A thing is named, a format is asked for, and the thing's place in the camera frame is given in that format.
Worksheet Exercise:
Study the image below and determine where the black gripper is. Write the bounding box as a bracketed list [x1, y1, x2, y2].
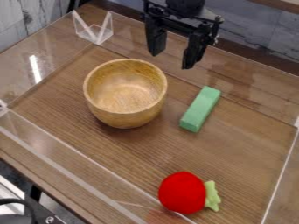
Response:
[142, 0, 224, 69]

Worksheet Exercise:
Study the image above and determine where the black table leg clamp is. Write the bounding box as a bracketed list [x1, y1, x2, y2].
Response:
[24, 185, 66, 224]

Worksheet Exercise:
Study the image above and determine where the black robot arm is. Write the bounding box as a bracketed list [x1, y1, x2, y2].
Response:
[141, 0, 224, 69]

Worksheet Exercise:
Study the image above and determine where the clear acrylic corner bracket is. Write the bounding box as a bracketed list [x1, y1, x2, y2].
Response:
[70, 10, 113, 46]

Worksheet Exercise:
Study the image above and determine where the brown wooden bowl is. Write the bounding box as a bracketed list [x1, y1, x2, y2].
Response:
[82, 59, 168, 129]

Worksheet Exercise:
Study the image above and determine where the green rectangular block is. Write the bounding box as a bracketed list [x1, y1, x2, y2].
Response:
[180, 86, 220, 133]

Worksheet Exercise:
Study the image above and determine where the clear acrylic tray wall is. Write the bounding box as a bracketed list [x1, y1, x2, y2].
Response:
[0, 100, 196, 224]

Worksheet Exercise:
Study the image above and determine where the red plush strawberry toy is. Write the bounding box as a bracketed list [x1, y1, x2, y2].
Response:
[157, 171, 221, 214]

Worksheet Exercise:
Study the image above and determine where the black cable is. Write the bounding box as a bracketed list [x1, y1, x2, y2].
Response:
[0, 198, 38, 224]

